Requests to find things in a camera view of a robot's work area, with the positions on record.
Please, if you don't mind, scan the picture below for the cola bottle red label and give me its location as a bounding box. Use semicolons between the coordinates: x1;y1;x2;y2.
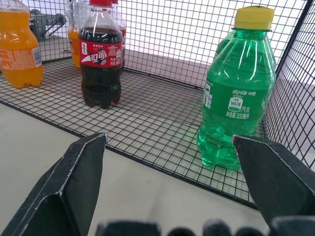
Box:
78;0;124;110
112;0;127;68

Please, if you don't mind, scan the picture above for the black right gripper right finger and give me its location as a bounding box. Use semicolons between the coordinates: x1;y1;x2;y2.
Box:
231;134;315;224

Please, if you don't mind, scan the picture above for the large orange soda bottle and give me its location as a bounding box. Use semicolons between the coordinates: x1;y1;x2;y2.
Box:
0;0;44;89

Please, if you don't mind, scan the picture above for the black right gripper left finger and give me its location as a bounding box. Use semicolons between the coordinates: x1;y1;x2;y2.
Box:
0;132;108;236

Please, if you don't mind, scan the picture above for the green soda bottle yellow cap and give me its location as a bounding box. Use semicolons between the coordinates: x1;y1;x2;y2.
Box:
196;6;277;173
213;36;233;61

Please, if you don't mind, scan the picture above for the black wire mesh basket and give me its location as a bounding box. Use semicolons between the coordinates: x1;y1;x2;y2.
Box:
0;0;315;211

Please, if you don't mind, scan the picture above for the small orange soda bottle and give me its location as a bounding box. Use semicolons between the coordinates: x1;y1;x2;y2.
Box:
66;2;82;69

